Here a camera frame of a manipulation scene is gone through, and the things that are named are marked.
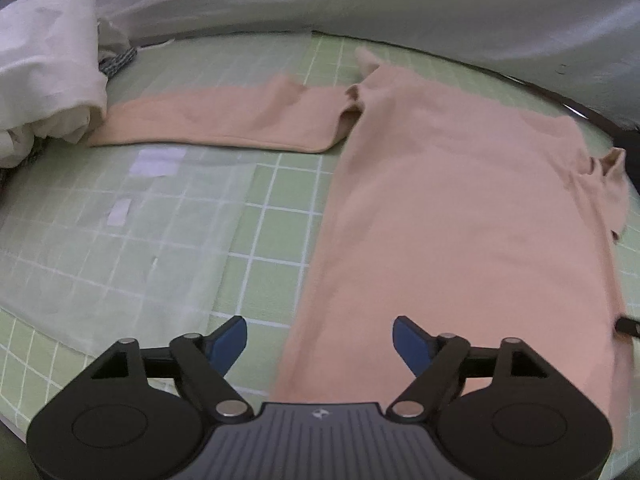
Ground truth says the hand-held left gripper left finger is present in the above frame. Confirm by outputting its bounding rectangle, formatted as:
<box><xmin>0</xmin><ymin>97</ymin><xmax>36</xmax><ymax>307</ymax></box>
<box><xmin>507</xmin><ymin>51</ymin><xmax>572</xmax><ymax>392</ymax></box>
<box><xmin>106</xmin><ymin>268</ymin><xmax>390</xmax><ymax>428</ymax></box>
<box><xmin>90</xmin><ymin>316</ymin><xmax>253</xmax><ymax>418</ymax></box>

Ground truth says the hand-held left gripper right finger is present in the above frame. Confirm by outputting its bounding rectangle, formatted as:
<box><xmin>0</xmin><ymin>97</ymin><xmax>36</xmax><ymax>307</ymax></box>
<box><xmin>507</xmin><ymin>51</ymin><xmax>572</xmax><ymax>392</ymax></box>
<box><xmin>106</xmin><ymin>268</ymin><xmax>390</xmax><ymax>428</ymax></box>
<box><xmin>387</xmin><ymin>316</ymin><xmax>551</xmax><ymax>418</ymax></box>

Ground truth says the peach long-sleeve shirt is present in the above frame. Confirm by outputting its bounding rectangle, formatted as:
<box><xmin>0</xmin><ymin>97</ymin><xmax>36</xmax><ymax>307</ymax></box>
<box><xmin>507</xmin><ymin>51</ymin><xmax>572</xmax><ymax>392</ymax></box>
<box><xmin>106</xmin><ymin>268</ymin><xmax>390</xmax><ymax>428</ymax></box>
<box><xmin>85</xmin><ymin>46</ymin><xmax>633</xmax><ymax>456</ymax></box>

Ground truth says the translucent plastic sheet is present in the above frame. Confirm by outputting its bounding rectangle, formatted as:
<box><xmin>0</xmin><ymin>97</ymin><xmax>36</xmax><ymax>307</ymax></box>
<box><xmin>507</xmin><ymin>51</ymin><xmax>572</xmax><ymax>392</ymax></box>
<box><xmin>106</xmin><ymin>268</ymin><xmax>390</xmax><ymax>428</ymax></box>
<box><xmin>0</xmin><ymin>147</ymin><xmax>257</xmax><ymax>357</ymax></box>

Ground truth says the green grid mat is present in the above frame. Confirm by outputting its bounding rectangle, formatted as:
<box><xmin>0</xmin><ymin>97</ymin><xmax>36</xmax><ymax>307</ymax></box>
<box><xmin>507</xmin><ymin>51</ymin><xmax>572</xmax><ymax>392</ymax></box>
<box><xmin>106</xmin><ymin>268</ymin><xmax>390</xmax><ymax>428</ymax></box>
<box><xmin>0</xmin><ymin>32</ymin><xmax>640</xmax><ymax>480</ymax></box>

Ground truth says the white paper label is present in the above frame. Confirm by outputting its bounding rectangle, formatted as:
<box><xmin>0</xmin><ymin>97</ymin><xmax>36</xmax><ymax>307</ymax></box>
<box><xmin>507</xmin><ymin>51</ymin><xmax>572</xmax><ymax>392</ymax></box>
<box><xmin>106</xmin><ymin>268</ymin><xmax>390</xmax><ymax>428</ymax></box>
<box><xmin>128</xmin><ymin>147</ymin><xmax>189</xmax><ymax>177</ymax></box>
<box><xmin>107</xmin><ymin>198</ymin><xmax>133</xmax><ymax>225</ymax></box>

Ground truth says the dark patterned cloth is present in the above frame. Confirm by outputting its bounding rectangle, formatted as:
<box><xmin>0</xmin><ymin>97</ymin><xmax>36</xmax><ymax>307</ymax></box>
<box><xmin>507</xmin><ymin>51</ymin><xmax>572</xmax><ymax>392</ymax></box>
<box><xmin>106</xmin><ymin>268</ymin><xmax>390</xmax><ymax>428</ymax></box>
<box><xmin>97</xmin><ymin>46</ymin><xmax>139</xmax><ymax>79</ymax></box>

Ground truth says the white crumpled cloth pile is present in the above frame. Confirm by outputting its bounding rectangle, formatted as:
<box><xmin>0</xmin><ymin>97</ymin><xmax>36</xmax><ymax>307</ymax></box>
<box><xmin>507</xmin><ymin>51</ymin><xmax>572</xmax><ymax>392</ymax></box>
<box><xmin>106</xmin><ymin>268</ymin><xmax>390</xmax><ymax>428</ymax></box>
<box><xmin>0</xmin><ymin>0</ymin><xmax>110</xmax><ymax>171</ymax></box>

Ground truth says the white embroidered sheet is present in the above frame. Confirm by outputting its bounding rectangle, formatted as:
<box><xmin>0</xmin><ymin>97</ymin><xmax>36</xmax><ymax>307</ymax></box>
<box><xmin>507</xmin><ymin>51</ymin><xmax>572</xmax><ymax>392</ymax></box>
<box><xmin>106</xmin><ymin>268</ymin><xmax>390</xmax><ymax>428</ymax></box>
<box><xmin>92</xmin><ymin>0</ymin><xmax>640</xmax><ymax>132</ymax></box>

